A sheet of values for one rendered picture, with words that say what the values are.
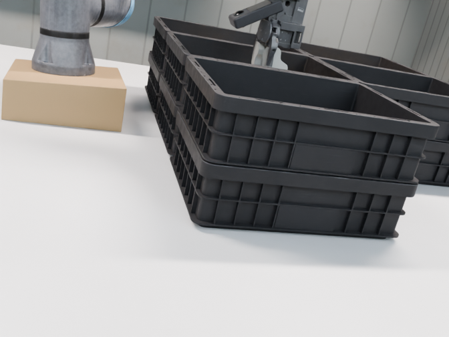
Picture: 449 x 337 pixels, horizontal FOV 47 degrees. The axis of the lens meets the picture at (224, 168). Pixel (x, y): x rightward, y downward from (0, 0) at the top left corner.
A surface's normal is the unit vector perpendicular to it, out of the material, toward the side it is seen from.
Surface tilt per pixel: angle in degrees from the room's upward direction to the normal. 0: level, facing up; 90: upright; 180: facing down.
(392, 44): 90
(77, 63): 69
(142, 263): 0
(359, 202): 90
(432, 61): 90
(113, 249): 0
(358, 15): 90
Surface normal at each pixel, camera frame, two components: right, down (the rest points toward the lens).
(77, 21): 0.65, 0.33
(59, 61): 0.17, 0.05
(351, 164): 0.22, 0.40
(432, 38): -0.95, -0.08
